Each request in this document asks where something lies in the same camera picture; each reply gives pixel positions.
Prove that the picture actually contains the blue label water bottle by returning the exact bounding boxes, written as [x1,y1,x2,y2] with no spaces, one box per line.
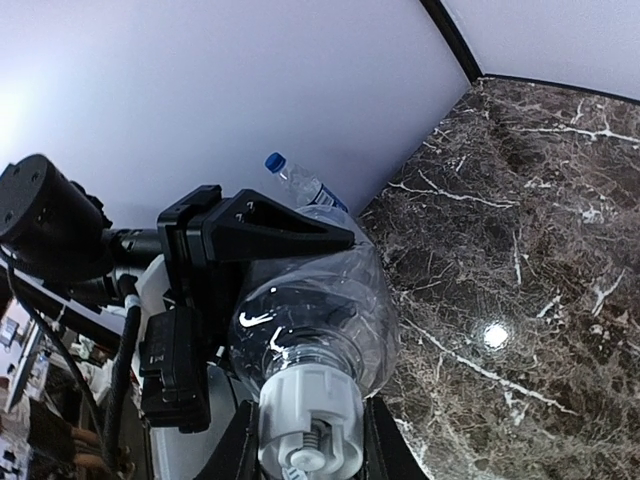
[264,152,348,212]

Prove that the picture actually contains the black right corner post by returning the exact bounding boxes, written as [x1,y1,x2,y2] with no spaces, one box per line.
[422,0,639,102]

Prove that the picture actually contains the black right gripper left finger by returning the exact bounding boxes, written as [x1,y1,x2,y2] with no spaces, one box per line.
[199,401,262,480]

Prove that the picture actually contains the black braided left cable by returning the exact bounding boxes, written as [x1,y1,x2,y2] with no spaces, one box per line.
[0,249,144,480]

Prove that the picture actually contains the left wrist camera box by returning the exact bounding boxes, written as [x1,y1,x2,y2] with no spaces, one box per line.
[140,307,211,434]

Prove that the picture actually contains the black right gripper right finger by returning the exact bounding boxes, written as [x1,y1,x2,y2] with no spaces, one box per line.
[362,397,428,480]

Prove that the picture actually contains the white pump bottle cap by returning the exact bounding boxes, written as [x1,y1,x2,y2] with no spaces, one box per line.
[258,364,364,479]

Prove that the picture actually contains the clear plastic bottle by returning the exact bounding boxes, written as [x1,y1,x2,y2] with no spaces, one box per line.
[228,205,399,397]

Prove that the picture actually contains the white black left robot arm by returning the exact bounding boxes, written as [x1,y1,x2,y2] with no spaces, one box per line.
[1,154,355,360]

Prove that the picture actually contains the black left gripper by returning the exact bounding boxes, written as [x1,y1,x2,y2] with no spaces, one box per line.
[157,185,355,360]

